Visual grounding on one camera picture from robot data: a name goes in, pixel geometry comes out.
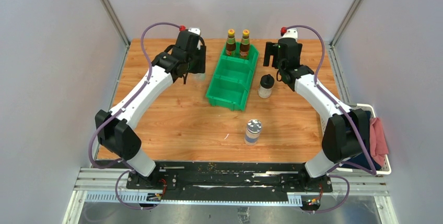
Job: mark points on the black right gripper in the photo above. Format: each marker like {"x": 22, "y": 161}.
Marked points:
{"x": 272, "y": 49}

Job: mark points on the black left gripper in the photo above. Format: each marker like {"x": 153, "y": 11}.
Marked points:
{"x": 199, "y": 67}

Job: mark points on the yellow cap sauce bottle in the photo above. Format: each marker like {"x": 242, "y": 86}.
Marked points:
{"x": 245, "y": 44}
{"x": 230, "y": 46}

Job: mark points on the black cap white powder jar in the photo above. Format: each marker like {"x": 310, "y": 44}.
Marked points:
{"x": 266, "y": 85}

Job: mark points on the black cap salt jar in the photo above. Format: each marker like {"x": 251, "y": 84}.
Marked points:
{"x": 199, "y": 76}

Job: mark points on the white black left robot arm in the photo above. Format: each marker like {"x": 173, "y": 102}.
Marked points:
{"x": 116, "y": 127}

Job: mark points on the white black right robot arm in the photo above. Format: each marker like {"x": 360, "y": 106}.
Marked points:
{"x": 347, "y": 130}

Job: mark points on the green plastic triple bin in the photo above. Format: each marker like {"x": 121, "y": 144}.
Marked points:
{"x": 232, "y": 80}

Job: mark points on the silver lid blue label jar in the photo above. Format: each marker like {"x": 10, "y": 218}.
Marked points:
{"x": 253, "y": 130}

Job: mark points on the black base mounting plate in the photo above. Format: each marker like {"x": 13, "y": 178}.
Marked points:
{"x": 229, "y": 181}

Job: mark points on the pink cloth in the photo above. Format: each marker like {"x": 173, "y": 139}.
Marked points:
{"x": 377, "y": 140}

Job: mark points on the white plastic basket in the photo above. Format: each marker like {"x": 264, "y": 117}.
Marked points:
{"x": 385, "y": 169}

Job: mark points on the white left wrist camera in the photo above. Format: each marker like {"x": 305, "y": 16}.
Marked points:
{"x": 189, "y": 38}

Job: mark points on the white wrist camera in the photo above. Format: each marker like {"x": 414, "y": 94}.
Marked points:
{"x": 289, "y": 33}
{"x": 189, "y": 38}

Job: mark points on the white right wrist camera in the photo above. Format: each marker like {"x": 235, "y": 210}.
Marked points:
{"x": 289, "y": 33}

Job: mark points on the right aluminium corner post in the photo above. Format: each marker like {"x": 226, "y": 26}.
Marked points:
{"x": 345, "y": 22}

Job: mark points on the aluminium corner frame post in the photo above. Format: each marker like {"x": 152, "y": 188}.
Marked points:
{"x": 116, "y": 22}

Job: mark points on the aluminium front rail frame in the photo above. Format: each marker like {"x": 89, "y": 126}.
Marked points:
{"x": 109, "y": 186}

